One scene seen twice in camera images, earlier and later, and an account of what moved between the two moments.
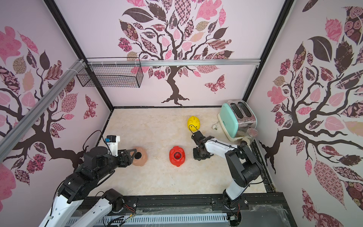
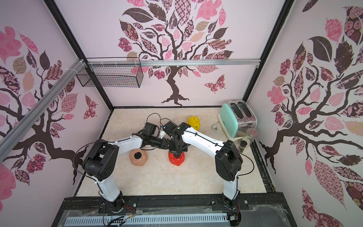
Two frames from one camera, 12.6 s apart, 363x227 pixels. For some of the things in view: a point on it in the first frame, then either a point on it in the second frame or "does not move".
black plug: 138,155 does not move
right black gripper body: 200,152 -> 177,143
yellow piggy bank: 193,123 does not move
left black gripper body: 124,159 -> 159,142
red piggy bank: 177,156 does not move
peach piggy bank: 142,161 does not move
